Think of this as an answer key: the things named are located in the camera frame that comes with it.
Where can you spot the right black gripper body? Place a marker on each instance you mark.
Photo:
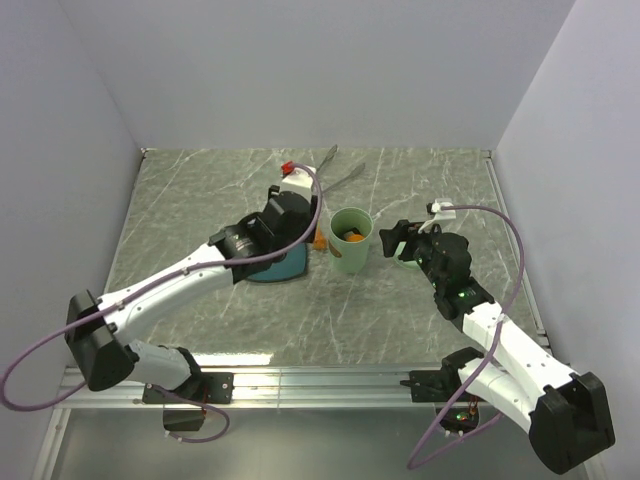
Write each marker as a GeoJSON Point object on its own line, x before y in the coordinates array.
{"type": "Point", "coordinates": [424, 258]}

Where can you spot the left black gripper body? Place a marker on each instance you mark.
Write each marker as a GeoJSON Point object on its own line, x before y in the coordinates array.
{"type": "Point", "coordinates": [306, 229]}

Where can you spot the orange fried shrimp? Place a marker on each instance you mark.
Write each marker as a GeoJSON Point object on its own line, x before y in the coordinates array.
{"type": "Point", "coordinates": [320, 242]}

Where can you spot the teal square plate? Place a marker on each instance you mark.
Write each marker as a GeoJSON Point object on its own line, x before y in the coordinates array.
{"type": "Point", "coordinates": [293, 266]}

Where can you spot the white sushi roll piece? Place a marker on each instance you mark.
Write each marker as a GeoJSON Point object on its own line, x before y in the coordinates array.
{"type": "Point", "coordinates": [350, 233]}

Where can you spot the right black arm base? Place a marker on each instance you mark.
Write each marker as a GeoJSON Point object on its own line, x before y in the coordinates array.
{"type": "Point", "coordinates": [437, 386]}

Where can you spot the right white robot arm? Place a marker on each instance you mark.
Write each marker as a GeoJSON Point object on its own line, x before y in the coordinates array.
{"type": "Point", "coordinates": [565, 414]}

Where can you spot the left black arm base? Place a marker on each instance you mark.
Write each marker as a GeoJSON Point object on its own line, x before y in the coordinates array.
{"type": "Point", "coordinates": [185, 407]}

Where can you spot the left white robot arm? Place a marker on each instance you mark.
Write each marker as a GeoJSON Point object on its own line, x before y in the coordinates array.
{"type": "Point", "coordinates": [107, 346]}

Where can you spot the mint green canister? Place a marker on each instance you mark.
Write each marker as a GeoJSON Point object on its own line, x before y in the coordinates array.
{"type": "Point", "coordinates": [347, 257]}

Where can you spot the mint green lid brown handle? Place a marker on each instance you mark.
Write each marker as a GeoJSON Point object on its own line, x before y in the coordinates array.
{"type": "Point", "coordinates": [408, 265]}

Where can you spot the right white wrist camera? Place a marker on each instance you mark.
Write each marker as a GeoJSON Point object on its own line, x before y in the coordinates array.
{"type": "Point", "coordinates": [440, 210]}

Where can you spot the aluminium front rail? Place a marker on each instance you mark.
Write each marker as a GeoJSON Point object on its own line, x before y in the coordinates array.
{"type": "Point", "coordinates": [301, 387]}

